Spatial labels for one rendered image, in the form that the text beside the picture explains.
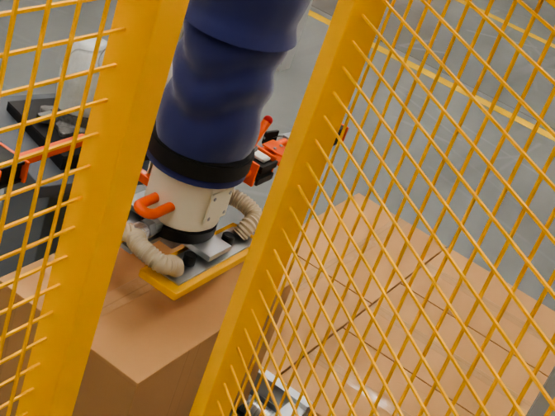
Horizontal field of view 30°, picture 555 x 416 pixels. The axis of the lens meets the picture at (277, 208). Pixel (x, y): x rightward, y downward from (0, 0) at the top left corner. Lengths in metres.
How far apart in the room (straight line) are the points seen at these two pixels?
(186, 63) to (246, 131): 0.18
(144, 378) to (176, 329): 0.19
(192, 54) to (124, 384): 0.67
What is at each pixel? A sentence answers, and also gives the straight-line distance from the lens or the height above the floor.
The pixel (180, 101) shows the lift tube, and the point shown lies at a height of 1.44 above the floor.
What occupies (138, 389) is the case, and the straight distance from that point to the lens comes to 2.12.
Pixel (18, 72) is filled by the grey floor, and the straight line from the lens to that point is 5.29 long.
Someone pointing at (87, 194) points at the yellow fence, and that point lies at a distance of 1.12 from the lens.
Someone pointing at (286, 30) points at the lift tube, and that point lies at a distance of 2.00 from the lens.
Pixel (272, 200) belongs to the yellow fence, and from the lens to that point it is 1.58.
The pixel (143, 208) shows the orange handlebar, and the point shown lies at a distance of 2.11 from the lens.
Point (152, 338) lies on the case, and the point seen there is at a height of 0.95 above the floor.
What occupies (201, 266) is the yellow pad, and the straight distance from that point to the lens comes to 2.20.
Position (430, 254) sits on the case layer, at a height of 0.54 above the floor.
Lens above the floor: 2.32
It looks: 29 degrees down
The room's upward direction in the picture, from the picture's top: 20 degrees clockwise
